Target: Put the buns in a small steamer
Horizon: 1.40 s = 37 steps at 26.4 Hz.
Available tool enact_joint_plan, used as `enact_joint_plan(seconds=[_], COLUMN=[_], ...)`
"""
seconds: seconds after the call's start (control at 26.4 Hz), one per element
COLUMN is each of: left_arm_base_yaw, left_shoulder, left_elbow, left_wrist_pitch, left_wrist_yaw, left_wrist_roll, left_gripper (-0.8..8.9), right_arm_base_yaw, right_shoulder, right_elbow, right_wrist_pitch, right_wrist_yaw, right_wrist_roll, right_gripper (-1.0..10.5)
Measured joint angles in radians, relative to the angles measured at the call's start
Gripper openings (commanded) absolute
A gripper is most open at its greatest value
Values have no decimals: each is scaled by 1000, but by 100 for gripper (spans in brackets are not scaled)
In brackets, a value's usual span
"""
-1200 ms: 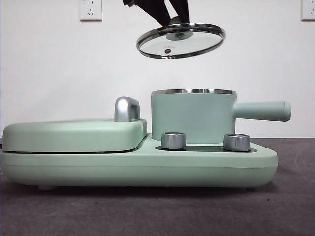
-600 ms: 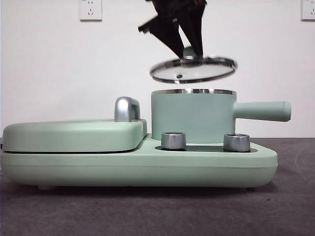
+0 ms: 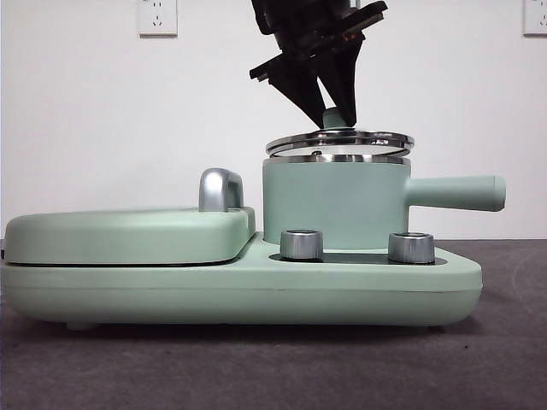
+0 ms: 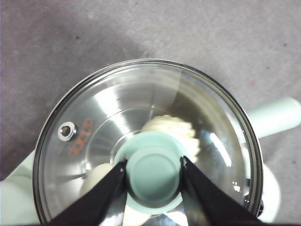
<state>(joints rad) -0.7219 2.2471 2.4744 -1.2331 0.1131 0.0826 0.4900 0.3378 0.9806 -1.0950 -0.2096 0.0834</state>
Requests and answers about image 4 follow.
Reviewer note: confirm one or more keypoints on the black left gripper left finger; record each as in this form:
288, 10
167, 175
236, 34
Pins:
98, 202

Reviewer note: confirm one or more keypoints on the glass pot lid green knob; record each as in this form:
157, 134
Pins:
152, 181

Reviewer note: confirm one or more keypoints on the pleated white bun green specks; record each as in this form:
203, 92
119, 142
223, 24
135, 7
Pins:
169, 127

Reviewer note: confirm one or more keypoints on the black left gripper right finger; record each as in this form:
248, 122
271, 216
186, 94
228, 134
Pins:
218, 204

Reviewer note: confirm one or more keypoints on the green breakfast machine base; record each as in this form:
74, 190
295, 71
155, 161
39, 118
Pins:
21, 167

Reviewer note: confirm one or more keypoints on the smooth white cylindrical bun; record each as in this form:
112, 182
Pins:
98, 176

